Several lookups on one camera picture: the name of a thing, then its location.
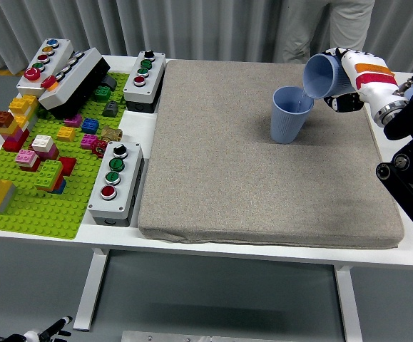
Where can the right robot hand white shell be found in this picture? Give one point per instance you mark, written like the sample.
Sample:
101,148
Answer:
370,78

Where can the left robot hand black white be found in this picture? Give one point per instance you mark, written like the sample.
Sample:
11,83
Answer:
54,326

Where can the blue ribbed plastic cup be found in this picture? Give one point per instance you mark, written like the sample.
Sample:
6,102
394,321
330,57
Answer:
320,76
286,124

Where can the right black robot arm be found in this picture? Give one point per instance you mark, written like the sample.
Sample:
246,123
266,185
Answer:
409,171

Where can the white table leg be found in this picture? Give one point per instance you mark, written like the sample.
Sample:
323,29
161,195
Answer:
88,292
349,306

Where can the person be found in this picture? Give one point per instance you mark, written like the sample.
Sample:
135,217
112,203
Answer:
349,25

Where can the green lego baseplate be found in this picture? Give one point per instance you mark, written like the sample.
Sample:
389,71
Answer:
49,213

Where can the green orange lego brick stack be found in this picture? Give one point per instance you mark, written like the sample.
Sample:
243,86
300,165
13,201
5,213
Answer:
49,174

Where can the grey button box black knob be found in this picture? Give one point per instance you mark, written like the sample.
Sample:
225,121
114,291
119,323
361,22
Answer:
143,73
115,178

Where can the red lego brick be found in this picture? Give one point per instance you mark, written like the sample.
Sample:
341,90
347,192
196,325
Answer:
68,165

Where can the grey-brown fabric mat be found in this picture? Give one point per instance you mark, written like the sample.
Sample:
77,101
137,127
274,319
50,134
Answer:
227,160

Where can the pink white lego brick stack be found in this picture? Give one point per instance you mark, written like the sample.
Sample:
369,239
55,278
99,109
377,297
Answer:
27,158

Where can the white magenta lego brick stack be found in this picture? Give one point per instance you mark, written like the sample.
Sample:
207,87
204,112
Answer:
44,144

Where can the grey pleated curtain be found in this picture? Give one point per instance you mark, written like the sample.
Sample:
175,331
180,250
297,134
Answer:
192,28

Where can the small yellow lego brick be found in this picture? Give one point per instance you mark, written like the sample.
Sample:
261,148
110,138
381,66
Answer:
66,134

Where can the yellow pink red brick tower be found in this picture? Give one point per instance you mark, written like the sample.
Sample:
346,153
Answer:
15,137

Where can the blue lego brick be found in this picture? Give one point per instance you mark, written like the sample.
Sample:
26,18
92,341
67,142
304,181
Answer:
90,125

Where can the brown lego brick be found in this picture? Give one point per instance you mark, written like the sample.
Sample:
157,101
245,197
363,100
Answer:
2,118

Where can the dark grey sloped brick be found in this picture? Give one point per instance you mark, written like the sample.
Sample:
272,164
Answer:
110,109

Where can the yellow white lego brick stack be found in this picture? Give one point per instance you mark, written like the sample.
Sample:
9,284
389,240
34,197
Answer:
22,104

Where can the tilted grey black button box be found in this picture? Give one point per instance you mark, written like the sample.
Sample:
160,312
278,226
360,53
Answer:
70,83

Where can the black curved lego piece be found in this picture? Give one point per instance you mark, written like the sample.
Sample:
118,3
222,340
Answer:
109,82

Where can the grey five-button control box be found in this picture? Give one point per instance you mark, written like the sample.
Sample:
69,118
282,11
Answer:
45,57

